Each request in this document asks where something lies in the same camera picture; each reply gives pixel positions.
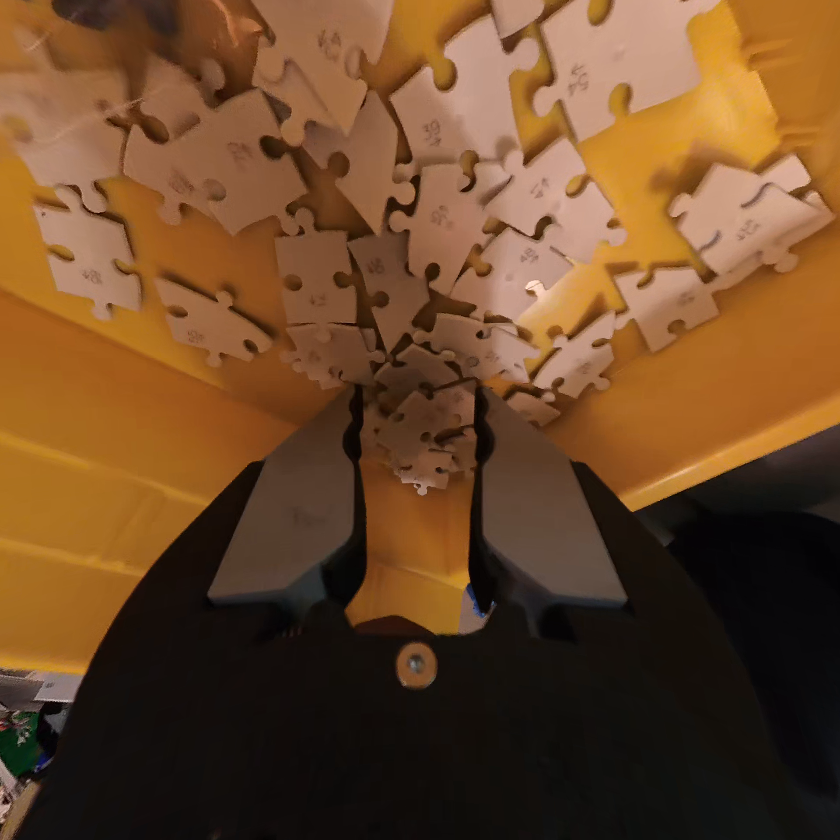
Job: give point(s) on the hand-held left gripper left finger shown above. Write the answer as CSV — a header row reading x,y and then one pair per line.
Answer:
x,y
289,518

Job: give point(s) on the pile of white puzzle pieces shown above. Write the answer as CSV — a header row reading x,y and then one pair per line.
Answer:
x,y
453,216

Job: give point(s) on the green printed packaging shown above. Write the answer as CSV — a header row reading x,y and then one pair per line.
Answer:
x,y
19,738

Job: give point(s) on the yellow plastic box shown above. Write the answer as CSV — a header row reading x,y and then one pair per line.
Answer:
x,y
98,426

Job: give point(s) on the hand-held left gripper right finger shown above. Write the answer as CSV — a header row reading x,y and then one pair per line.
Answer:
x,y
544,518

